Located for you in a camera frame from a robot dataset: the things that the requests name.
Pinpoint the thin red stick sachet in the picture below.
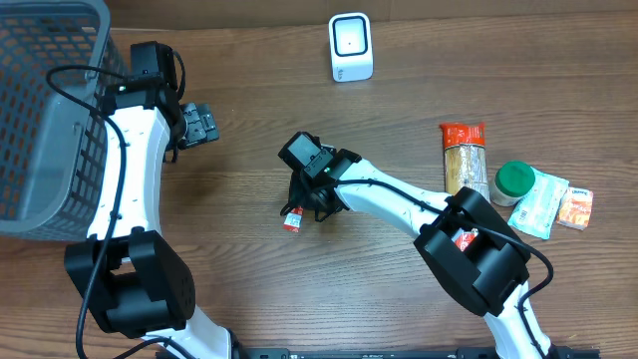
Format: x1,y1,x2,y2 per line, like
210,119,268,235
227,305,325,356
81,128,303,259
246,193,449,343
283,207,303,232

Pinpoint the long orange noodle packet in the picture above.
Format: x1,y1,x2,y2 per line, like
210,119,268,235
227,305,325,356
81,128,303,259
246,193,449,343
440,123,489,199

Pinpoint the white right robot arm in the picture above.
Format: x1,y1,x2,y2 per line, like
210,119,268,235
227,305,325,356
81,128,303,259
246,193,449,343
278,149,559,358

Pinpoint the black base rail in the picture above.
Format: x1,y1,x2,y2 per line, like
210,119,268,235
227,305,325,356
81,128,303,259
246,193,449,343
233,347,602,359

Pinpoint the dark grey plastic basket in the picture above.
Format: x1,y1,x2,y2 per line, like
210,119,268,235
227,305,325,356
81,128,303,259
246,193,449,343
1,0,128,241

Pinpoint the teal tissue packet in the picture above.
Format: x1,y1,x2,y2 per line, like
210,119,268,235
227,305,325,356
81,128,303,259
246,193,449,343
507,168,569,240

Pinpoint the green lidded jar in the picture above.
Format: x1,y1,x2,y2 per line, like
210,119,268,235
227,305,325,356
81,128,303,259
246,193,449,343
489,161,535,207

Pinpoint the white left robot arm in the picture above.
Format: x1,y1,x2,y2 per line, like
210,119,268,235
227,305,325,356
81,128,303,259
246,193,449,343
64,74,242,358

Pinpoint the white barcode scanner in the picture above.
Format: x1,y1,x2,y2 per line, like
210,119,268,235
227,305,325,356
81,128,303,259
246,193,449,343
328,12,374,83

